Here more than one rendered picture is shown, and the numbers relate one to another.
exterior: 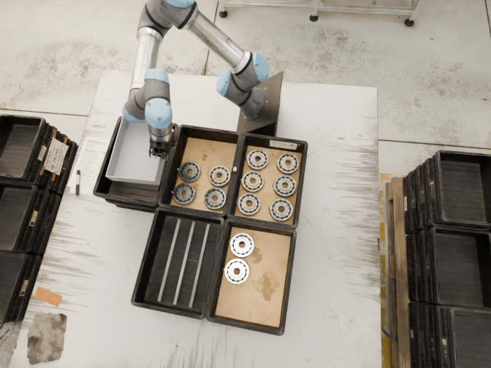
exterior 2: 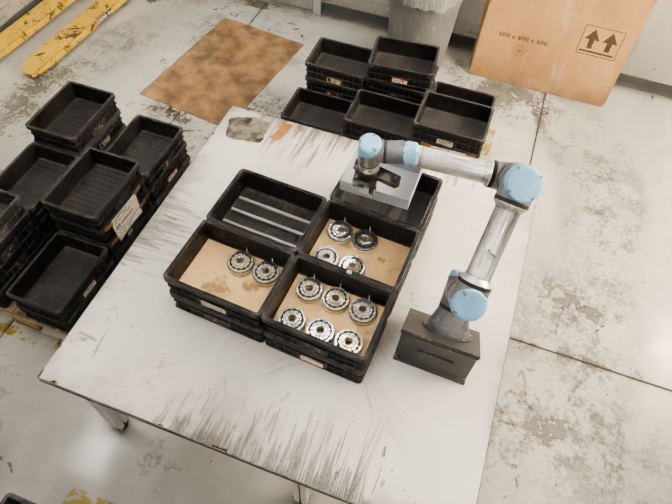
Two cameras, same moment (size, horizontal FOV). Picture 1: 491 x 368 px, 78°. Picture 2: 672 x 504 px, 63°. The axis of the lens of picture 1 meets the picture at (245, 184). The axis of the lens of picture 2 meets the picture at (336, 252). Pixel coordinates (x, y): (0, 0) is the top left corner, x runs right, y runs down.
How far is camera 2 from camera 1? 1.25 m
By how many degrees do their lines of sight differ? 39
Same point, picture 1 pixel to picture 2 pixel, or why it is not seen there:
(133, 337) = (220, 186)
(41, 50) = (629, 167)
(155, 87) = (395, 145)
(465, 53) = not seen: outside the picture
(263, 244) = (260, 295)
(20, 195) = (405, 130)
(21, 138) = (467, 128)
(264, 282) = (221, 286)
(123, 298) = not seen: hidden behind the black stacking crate
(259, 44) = (655, 471)
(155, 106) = (371, 140)
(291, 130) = (411, 385)
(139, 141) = not seen: hidden behind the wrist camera
